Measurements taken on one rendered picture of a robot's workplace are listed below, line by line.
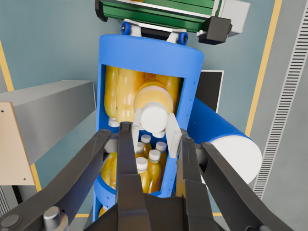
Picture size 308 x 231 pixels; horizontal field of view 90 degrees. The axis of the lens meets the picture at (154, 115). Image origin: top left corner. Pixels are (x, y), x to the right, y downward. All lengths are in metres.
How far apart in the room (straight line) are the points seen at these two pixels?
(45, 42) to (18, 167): 1.23
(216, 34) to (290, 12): 1.48
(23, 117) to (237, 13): 1.00
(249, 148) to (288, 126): 1.60
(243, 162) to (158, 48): 0.59
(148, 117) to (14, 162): 0.74
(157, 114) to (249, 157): 0.59
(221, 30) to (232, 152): 0.45
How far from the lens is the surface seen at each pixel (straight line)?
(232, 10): 0.80
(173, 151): 0.17
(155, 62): 0.33
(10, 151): 0.86
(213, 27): 0.61
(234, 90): 1.81
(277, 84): 2.04
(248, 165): 0.77
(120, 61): 0.35
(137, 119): 0.17
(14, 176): 0.93
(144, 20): 0.69
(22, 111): 0.89
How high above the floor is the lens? 1.56
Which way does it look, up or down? 71 degrees down
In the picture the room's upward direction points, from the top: 176 degrees clockwise
